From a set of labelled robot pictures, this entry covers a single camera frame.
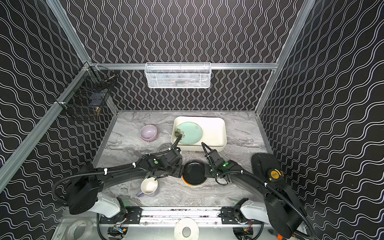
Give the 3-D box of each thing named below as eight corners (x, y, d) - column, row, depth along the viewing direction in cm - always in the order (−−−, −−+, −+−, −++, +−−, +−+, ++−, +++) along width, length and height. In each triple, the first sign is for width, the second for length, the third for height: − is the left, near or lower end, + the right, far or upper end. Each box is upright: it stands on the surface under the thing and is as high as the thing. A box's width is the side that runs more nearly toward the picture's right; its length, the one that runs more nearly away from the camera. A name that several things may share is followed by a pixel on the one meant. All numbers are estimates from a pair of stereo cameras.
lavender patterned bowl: (141, 144, 103) (138, 137, 97) (145, 131, 110) (142, 124, 104) (157, 144, 103) (155, 137, 97) (160, 131, 110) (157, 124, 104)
